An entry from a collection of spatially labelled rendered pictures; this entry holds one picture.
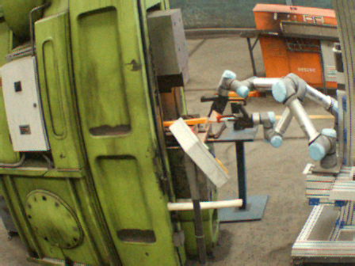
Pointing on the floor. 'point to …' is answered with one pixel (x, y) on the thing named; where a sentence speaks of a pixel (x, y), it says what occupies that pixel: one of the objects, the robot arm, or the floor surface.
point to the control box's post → (197, 214)
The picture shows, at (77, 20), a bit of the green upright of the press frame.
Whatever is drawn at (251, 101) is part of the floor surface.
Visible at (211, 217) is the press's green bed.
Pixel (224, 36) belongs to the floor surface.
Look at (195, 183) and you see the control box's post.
